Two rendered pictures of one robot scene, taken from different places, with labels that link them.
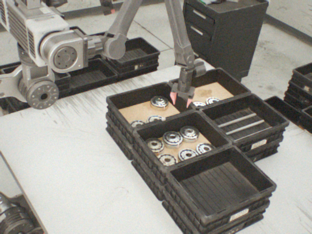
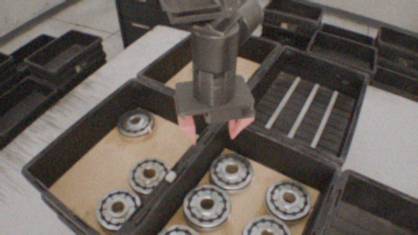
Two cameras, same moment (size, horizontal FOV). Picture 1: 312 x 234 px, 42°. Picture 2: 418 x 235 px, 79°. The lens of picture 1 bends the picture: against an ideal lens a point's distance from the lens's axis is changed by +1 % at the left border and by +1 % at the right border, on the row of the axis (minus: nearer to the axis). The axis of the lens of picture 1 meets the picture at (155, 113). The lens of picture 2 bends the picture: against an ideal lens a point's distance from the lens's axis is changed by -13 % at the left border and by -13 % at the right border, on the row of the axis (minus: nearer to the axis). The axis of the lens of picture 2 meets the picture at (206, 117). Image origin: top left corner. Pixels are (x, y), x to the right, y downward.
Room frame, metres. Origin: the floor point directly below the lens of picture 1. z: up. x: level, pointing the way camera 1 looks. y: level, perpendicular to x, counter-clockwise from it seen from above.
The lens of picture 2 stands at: (1.27, 0.01, 1.42)
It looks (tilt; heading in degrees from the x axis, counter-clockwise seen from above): 45 degrees down; 338
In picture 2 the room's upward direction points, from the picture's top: straight up
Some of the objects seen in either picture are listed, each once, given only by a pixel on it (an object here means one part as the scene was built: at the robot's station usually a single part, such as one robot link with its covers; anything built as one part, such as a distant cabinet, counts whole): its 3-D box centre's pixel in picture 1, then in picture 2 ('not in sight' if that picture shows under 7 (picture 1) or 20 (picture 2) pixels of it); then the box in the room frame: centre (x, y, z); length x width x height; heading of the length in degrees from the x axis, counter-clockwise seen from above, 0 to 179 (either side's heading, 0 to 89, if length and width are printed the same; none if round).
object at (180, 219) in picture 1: (214, 203); not in sight; (1.24, -0.32, 0.76); 0.40 x 0.30 x 0.12; 126
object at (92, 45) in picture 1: (88, 46); not in sight; (1.32, 0.28, 1.45); 0.09 x 0.08 x 0.12; 40
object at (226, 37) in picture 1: (217, 43); (162, 8); (3.47, -0.50, 0.45); 0.60 x 0.45 x 0.90; 130
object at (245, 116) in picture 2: (185, 98); (224, 117); (1.55, -0.13, 1.11); 0.07 x 0.07 x 0.09; 79
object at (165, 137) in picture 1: (172, 138); (206, 205); (1.55, -0.10, 0.86); 0.10 x 0.10 x 0.01
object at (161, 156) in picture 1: (167, 161); not in sight; (1.38, -0.08, 0.86); 0.10 x 0.10 x 0.01
